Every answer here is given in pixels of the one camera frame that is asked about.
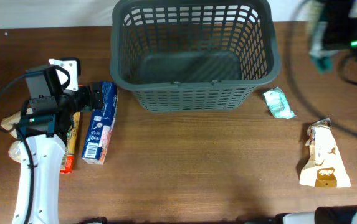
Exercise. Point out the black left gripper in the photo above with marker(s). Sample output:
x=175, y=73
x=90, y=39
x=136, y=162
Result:
x=86, y=98

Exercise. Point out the mint green small packet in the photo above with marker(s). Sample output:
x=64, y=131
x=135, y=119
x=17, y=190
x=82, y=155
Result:
x=277, y=103

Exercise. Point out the beige brown snack bag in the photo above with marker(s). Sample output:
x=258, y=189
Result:
x=325, y=167

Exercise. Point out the green Nescafe coffee bag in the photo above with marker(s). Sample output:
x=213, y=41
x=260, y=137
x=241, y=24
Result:
x=316, y=28

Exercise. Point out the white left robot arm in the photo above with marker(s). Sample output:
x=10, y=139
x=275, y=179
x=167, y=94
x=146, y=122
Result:
x=43, y=133

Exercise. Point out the blue rectangular carton box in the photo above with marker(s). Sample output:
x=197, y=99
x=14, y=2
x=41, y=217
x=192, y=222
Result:
x=101, y=126

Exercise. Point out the yellow orange snack packet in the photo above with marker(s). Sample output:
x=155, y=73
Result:
x=68, y=158

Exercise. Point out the dark grey plastic basket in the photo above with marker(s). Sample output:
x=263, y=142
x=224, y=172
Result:
x=193, y=55

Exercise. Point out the beige bread bag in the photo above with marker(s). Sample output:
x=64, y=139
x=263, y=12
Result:
x=16, y=147

